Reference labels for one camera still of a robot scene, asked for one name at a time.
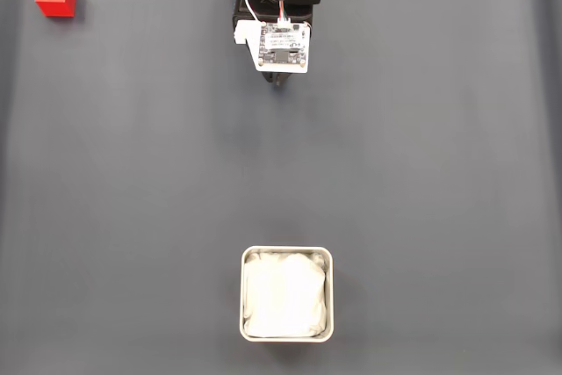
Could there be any white camera board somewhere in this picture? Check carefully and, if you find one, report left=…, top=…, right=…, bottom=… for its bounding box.
left=234, top=18, right=312, bottom=74

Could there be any blue-grey table mat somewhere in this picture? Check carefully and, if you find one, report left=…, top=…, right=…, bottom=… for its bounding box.
left=0, top=0, right=562, bottom=375

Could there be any white cloth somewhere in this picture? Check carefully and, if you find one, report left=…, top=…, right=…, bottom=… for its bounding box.
left=242, top=250, right=328, bottom=339

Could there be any square silver metal box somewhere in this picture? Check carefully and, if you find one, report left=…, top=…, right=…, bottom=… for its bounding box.
left=240, top=245, right=334, bottom=343

